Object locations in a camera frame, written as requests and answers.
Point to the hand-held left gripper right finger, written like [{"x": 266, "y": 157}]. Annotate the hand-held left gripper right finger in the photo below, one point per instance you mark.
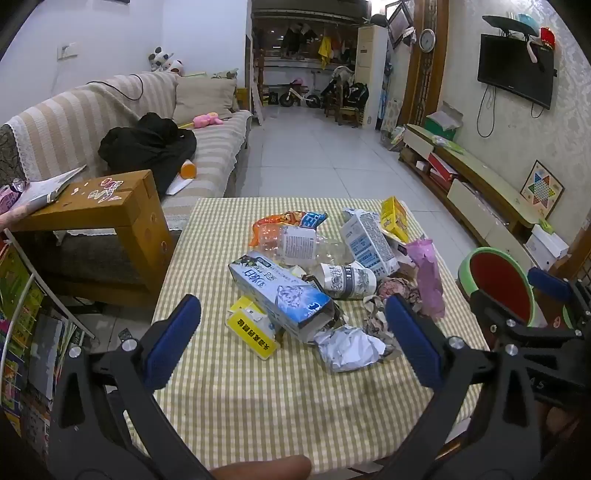
[{"x": 411, "y": 341}]

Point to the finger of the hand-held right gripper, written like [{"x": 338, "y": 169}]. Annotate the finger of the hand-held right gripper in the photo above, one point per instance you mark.
[
  {"x": 549, "y": 279},
  {"x": 485, "y": 304}
]

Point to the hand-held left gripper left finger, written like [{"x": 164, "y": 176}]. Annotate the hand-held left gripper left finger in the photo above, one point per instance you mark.
[{"x": 173, "y": 341}]

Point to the green rimmed red bin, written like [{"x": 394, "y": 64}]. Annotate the green rimmed red bin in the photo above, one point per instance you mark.
[{"x": 498, "y": 277}]

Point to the brown paper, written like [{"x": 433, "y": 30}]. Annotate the brown paper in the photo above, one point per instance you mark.
[{"x": 376, "y": 321}]

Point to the pink paper wrapper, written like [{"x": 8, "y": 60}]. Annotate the pink paper wrapper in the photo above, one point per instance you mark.
[{"x": 397, "y": 290}]

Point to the pink snack packet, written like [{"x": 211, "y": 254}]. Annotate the pink snack packet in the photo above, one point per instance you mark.
[{"x": 429, "y": 277}]

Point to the yellow label packet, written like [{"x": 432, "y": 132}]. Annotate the yellow label packet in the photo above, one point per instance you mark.
[{"x": 254, "y": 334}]

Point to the black white printed paper cup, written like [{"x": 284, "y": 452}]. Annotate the black white printed paper cup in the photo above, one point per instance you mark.
[{"x": 346, "y": 279}]

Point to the small white blue carton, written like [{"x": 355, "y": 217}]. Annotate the small white blue carton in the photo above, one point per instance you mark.
[{"x": 367, "y": 244}]

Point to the large blue white carton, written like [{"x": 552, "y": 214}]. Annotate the large blue white carton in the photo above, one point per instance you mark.
[{"x": 277, "y": 290}]

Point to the yellow snack box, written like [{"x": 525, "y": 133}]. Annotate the yellow snack box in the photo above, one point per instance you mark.
[{"x": 395, "y": 217}]

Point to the clear plastic bottle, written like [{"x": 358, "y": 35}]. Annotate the clear plastic bottle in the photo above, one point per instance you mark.
[{"x": 295, "y": 244}]

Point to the orange snack wrapper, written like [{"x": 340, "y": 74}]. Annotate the orange snack wrapper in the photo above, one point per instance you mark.
[{"x": 277, "y": 219}]

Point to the person's right hand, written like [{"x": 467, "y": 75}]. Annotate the person's right hand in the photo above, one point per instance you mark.
[{"x": 561, "y": 422}]

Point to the person's left hand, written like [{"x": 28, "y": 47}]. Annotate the person's left hand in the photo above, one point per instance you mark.
[{"x": 268, "y": 468}]

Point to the white cardboard box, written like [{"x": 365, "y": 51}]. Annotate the white cardboard box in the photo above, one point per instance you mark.
[{"x": 547, "y": 247}]

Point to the star checkers board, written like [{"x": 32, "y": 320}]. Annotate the star checkers board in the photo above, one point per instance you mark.
[{"x": 542, "y": 189}]

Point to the long television cabinet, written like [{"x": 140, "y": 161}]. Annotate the long television cabinet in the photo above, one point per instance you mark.
[{"x": 485, "y": 184}]

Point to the checkered yellow tablecloth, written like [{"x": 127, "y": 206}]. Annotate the checkered yellow tablecloth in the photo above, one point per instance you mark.
[{"x": 277, "y": 406}]

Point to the red flat box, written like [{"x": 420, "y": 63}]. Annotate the red flat box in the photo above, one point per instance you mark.
[{"x": 441, "y": 166}]

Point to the wooden side table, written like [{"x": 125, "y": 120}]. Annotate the wooden side table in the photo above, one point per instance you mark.
[{"x": 115, "y": 207}]

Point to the white paper sheet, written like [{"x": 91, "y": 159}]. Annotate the white paper sheet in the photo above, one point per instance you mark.
[{"x": 178, "y": 186}]

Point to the magazine rack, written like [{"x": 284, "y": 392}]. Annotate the magazine rack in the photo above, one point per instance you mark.
[{"x": 18, "y": 295}]

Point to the orange bottle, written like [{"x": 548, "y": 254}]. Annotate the orange bottle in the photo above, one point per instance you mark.
[{"x": 188, "y": 169}]

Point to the green box with white lid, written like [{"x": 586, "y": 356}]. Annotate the green box with white lid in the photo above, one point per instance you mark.
[{"x": 438, "y": 127}]

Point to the black clothing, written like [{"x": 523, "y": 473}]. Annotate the black clothing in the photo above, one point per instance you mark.
[{"x": 147, "y": 143}]

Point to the black television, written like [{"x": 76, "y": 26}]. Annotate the black television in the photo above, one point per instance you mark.
[{"x": 515, "y": 69}]

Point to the pink plush toy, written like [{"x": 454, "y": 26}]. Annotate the pink plush toy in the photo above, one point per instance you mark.
[{"x": 205, "y": 121}]

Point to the wooden chair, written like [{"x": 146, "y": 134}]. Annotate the wooden chair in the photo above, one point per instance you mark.
[{"x": 346, "y": 113}]

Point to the striped beige sofa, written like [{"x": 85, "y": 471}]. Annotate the striped beige sofa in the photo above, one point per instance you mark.
[{"x": 69, "y": 120}]

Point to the beige pillow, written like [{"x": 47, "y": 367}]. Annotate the beige pillow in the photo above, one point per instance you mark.
[{"x": 203, "y": 97}]

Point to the standing air conditioner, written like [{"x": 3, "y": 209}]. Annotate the standing air conditioner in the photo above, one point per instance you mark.
[{"x": 369, "y": 69}]

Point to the white balance bike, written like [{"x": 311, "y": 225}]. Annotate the white balance bike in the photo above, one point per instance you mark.
[{"x": 298, "y": 94}]

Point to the black white plush toys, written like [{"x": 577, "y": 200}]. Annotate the black white plush toys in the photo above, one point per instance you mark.
[{"x": 161, "y": 60}]

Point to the yellow hanging clothes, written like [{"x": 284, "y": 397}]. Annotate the yellow hanging clothes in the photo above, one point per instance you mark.
[{"x": 325, "y": 50}]

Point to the round wall clock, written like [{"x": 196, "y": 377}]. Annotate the round wall clock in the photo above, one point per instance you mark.
[{"x": 426, "y": 40}]

